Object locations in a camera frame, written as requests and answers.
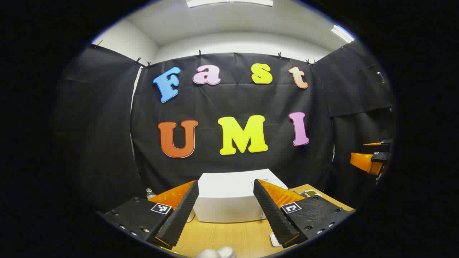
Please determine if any white microwave oven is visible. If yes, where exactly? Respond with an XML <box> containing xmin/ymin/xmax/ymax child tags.
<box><xmin>194</xmin><ymin>168</ymin><xmax>288</xmax><ymax>223</ymax></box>

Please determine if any black backdrop cloth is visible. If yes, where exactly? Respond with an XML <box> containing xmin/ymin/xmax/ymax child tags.
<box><xmin>54</xmin><ymin>40</ymin><xmax>397</xmax><ymax>215</ymax></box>

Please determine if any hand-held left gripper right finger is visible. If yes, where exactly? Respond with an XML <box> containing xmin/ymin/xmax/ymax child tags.
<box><xmin>253</xmin><ymin>178</ymin><xmax>356</xmax><ymax>249</ymax></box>

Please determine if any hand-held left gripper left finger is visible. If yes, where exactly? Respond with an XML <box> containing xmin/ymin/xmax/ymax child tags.
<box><xmin>101</xmin><ymin>179</ymin><xmax>200</xmax><ymax>250</ymax></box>

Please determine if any ceiling light panel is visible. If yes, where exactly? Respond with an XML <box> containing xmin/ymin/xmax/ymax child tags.
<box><xmin>185</xmin><ymin>0</ymin><xmax>274</xmax><ymax>8</ymax></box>
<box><xmin>330</xmin><ymin>24</ymin><xmax>355</xmax><ymax>44</ymax></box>

